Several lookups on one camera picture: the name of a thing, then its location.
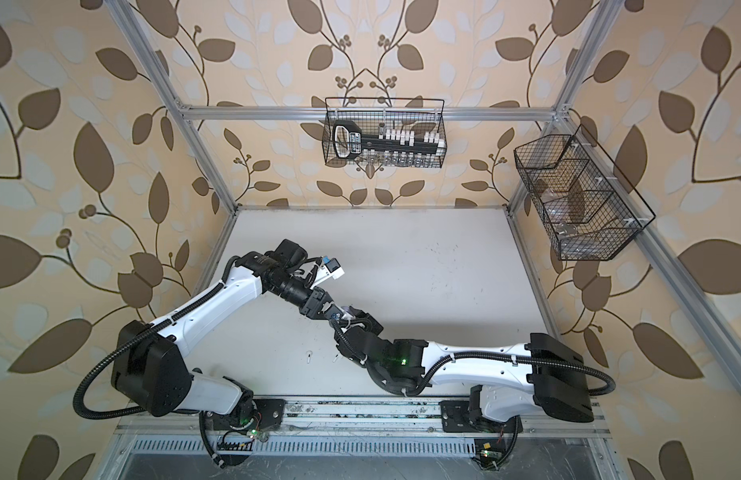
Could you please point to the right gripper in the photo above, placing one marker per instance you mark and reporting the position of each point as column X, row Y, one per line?
column 369, row 322

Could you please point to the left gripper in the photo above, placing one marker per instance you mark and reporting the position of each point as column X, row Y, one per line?
column 316, row 302

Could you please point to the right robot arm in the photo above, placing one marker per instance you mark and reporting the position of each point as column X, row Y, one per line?
column 541, row 375

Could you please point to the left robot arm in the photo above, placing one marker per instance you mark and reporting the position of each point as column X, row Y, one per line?
column 149, row 363

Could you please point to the black tool with white bits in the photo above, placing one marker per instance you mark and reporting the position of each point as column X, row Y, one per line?
column 382, row 143

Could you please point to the aluminium rail front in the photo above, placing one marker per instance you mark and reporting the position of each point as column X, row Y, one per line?
column 383, row 426

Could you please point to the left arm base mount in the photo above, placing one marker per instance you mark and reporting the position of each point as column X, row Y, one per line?
column 230, row 439

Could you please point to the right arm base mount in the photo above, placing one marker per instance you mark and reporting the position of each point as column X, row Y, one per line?
column 465, row 416

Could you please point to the black wire basket back wall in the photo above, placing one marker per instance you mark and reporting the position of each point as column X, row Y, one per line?
column 419, row 113

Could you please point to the black wire basket wall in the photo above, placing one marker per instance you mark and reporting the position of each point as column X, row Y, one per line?
column 419, row 113
column 588, row 207

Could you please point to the black wire basket right wall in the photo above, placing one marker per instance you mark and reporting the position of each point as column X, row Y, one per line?
column 588, row 207

